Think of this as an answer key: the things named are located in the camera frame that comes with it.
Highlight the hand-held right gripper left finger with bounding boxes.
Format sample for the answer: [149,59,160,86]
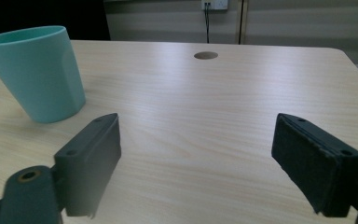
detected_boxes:
[53,112,122,218]

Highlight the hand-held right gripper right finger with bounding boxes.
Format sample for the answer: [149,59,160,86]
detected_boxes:
[270,112,358,218]

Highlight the teal plastic cup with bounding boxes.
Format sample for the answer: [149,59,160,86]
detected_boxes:
[0,25,87,124]

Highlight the black vertical pole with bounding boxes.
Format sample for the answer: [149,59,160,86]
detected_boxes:
[238,0,245,45]

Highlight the black cable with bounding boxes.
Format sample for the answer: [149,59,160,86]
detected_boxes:
[203,2,212,44]

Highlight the white wall socket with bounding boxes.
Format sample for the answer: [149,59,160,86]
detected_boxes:
[200,0,229,11]

